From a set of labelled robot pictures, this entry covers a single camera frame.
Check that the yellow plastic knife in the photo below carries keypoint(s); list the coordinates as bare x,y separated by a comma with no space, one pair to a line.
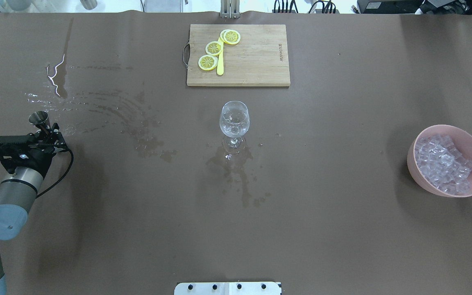
220,66

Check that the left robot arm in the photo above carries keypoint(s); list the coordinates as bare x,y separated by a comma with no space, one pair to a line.
18,193

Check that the pink bowl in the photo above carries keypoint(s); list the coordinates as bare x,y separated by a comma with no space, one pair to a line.
462,140

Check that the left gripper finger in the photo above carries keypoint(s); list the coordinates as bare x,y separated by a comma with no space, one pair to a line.
47,132
57,145

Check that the lemon slice middle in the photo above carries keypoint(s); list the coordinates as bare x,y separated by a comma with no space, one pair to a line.
214,48

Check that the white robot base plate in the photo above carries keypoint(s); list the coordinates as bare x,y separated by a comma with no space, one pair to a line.
229,288

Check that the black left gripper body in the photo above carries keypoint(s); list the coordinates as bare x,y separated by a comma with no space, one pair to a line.
39,159

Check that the aluminium frame post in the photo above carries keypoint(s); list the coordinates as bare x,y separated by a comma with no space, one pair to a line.
230,9

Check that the lemon slice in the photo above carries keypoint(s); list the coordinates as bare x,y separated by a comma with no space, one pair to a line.
230,36
207,62
214,48

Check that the lemon slice far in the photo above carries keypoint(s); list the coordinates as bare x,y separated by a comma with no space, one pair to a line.
230,36

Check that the wooden cutting board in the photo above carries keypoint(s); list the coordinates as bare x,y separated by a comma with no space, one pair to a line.
261,57

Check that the pile of ice cubes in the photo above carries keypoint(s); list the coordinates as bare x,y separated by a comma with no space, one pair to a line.
442,164

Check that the steel jigger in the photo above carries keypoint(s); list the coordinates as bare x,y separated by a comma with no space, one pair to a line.
40,120

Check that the lemon slice near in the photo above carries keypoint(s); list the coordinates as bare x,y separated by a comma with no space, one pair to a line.
207,62

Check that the clear wine glass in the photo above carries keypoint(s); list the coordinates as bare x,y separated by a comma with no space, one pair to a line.
234,123

